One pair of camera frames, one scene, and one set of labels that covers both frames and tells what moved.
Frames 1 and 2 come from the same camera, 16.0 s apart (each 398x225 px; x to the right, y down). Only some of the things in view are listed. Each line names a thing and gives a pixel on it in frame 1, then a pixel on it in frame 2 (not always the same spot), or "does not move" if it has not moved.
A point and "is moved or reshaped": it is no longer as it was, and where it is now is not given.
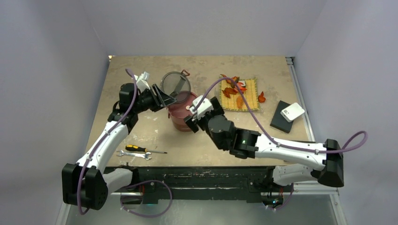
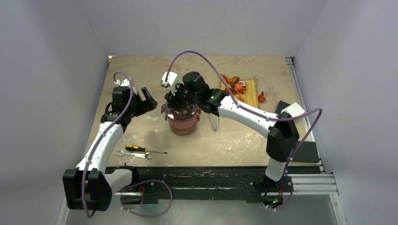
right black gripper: [218, 110] -> [174, 100]
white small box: [292, 112] does not move
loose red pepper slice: [261, 99] does not move
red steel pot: [179, 124] is moved or reshaped
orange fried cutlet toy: [240, 101] does not move
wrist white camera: [141, 82] -> [125, 82]
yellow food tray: [250, 95] does not move
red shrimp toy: [241, 89] does not move
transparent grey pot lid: [169, 82] -> [187, 112]
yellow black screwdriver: [133, 148] does not move
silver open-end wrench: [145, 155] does not move
